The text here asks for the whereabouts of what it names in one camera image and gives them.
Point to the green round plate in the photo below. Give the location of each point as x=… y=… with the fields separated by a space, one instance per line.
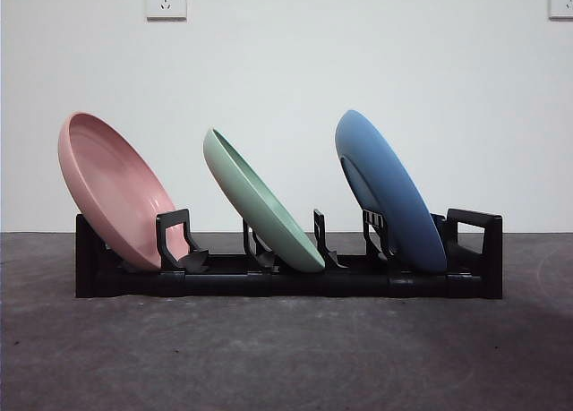
x=259 y=211

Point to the blue round plate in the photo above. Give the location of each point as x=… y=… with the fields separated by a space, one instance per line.
x=389 y=182

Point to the pink round plate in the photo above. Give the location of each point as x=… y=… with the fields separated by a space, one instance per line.
x=112 y=182

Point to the black plastic dish rack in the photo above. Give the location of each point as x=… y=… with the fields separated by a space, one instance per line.
x=313 y=286

